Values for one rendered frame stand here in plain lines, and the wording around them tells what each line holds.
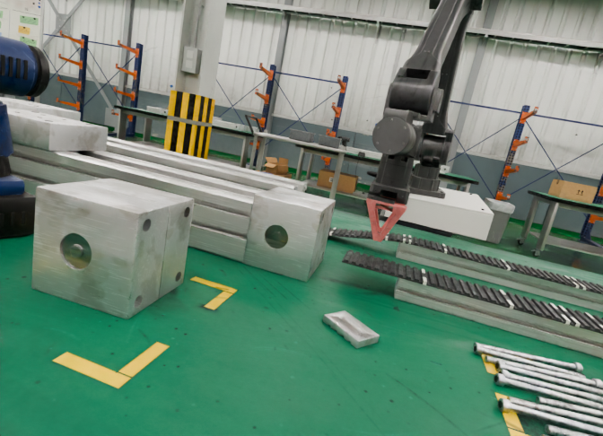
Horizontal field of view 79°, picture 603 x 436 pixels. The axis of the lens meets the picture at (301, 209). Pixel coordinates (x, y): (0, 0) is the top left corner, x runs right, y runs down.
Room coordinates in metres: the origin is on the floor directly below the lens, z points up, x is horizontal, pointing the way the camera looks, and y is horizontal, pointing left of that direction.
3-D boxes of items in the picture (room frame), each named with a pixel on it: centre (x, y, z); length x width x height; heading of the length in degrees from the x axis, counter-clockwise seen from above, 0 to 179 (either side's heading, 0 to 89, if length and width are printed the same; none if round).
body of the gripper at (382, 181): (0.66, -0.15, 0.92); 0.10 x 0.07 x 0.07; 167
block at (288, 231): (0.51, 0.01, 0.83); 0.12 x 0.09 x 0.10; 167
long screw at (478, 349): (0.34, -0.25, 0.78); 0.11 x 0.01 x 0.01; 84
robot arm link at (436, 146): (1.06, -0.33, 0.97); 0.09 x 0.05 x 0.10; 157
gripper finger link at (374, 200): (0.65, -0.14, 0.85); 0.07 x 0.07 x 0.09; 77
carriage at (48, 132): (0.60, 0.44, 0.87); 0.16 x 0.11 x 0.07; 77
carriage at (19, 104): (0.84, 0.64, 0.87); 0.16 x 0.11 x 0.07; 77
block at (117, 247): (0.35, 0.17, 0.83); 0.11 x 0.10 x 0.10; 169
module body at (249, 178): (0.78, 0.40, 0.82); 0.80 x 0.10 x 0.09; 77
